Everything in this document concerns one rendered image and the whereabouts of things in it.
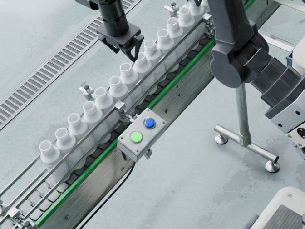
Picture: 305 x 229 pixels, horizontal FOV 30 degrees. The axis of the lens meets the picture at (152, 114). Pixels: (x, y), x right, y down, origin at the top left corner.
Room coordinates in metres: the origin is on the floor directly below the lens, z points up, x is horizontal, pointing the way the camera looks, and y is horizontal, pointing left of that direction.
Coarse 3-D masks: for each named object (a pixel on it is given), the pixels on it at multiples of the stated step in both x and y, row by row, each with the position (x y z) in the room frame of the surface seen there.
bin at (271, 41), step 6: (270, 0) 1.64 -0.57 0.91; (276, 0) 1.61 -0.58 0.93; (282, 0) 1.60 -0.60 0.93; (288, 6) 1.56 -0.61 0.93; (294, 6) 1.55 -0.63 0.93; (300, 6) 1.54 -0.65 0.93; (264, 36) 1.44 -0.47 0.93; (276, 36) 1.62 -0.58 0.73; (270, 42) 1.41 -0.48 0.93; (276, 42) 1.40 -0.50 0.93; (288, 42) 1.57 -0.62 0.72; (282, 48) 1.36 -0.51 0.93; (288, 48) 1.36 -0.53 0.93; (288, 54) 1.31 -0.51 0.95; (288, 60) 1.30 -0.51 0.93
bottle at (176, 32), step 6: (174, 18) 1.42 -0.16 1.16; (168, 24) 1.40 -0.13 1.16; (174, 24) 1.39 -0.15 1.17; (168, 30) 1.40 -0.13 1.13; (174, 30) 1.39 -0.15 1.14; (180, 30) 1.39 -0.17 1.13; (174, 36) 1.38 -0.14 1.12; (180, 36) 1.38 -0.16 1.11; (174, 42) 1.38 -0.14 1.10; (180, 48) 1.38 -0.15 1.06; (186, 48) 1.39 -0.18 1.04; (180, 54) 1.38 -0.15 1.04
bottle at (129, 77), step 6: (120, 66) 1.27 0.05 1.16; (126, 66) 1.28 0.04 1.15; (126, 72) 1.25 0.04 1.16; (132, 72) 1.25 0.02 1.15; (120, 78) 1.26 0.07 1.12; (126, 78) 1.25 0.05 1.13; (132, 78) 1.24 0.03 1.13; (138, 78) 1.26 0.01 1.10; (126, 84) 1.24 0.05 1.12; (132, 84) 1.23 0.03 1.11; (138, 90) 1.24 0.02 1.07; (132, 96) 1.24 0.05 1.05; (138, 96) 1.24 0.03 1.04
